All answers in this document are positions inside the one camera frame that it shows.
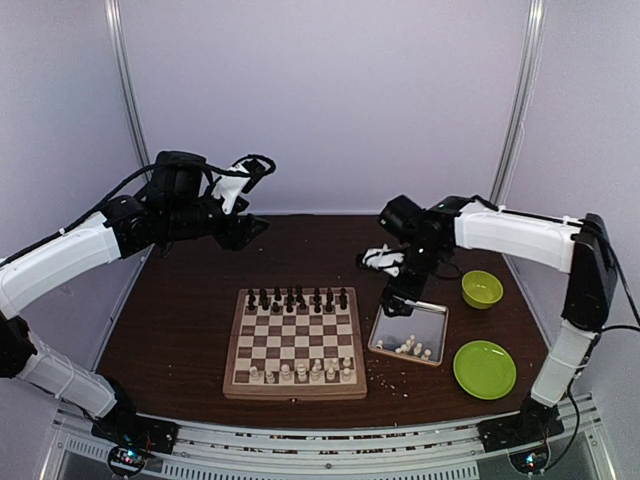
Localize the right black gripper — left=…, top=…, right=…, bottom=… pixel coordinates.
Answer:
left=380, top=239, right=447, bottom=316

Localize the metal tray with wood rim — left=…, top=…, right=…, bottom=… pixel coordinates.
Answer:
left=366, top=302, right=449, bottom=367

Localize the white chess piece four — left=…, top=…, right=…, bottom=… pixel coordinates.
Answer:
left=340, top=356, right=352, bottom=382

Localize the white chess piece seven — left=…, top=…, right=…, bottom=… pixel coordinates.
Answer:
left=325, top=358, right=339, bottom=381

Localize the white chess piece three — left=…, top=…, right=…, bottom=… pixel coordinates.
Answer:
left=309, top=359, right=323, bottom=382

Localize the white chess piece five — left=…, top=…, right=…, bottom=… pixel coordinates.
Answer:
left=296, top=363, right=308, bottom=383

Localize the white chess piece one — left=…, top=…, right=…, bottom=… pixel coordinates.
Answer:
left=280, top=364, right=292, bottom=382

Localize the white chess piece two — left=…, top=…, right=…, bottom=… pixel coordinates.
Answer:
left=249, top=366, right=262, bottom=382

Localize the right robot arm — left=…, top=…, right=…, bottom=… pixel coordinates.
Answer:
left=359, top=195, right=626, bottom=442

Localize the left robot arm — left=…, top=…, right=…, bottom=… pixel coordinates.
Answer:
left=1, top=151, right=276, bottom=444

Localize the white pieces pile in tray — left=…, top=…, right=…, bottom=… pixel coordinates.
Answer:
left=373, top=334, right=432, bottom=361

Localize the black chess piece far right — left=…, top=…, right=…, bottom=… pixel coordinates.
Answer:
left=339, top=288, right=348, bottom=309

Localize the wooden chess board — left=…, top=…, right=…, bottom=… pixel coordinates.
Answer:
left=222, top=287, right=367, bottom=401

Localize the small green bowl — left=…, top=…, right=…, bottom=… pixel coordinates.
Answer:
left=461, top=270, right=504, bottom=310

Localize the green plate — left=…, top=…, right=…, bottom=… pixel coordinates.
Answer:
left=453, top=340, right=517, bottom=401

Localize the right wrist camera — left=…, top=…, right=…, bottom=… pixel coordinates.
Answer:
left=356, top=244, right=405, bottom=277

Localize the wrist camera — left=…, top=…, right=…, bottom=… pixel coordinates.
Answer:
left=356, top=244, right=405, bottom=277
left=211, top=154, right=276, bottom=215

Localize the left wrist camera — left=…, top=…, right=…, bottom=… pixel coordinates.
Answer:
left=211, top=154, right=276, bottom=215

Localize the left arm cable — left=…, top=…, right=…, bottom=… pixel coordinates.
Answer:
left=0, top=152, right=277, bottom=266

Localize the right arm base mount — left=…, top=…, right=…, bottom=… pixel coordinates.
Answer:
left=477, top=396, right=564, bottom=453

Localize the aluminium front rail frame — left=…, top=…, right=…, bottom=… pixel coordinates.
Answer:
left=39, top=392, right=611, bottom=480

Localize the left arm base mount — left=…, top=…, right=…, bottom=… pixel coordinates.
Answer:
left=91, top=415, right=179, bottom=454

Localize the left aluminium corner post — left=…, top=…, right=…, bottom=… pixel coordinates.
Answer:
left=104, top=0, right=151, bottom=167

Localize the aluminium corner post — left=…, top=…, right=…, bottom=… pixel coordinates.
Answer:
left=490, top=0, right=546, bottom=204
left=104, top=0, right=151, bottom=167

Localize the right aluminium corner post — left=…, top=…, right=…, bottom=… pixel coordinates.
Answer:
left=490, top=0, right=546, bottom=204

